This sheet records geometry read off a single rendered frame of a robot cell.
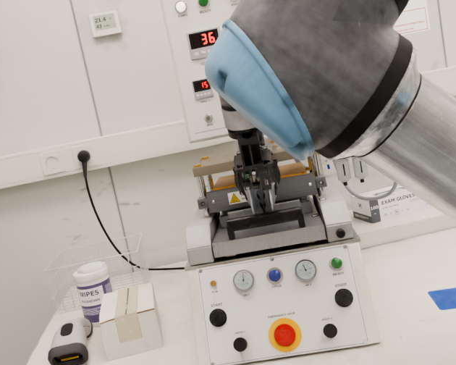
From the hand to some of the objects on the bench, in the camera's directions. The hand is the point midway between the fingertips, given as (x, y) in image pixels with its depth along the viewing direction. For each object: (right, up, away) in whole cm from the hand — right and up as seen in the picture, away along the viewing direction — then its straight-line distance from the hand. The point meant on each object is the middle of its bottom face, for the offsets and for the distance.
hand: (263, 210), depth 105 cm
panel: (+4, -26, -12) cm, 29 cm away
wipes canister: (-40, -30, +27) cm, 57 cm away
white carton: (+46, -4, +59) cm, 74 cm away
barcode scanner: (-42, -33, +11) cm, 54 cm away
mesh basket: (-44, -28, +51) cm, 73 cm away
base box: (+7, -22, +16) cm, 28 cm away
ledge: (+67, -4, +61) cm, 91 cm away
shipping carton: (-29, -30, +13) cm, 43 cm away
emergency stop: (+3, -25, -10) cm, 27 cm away
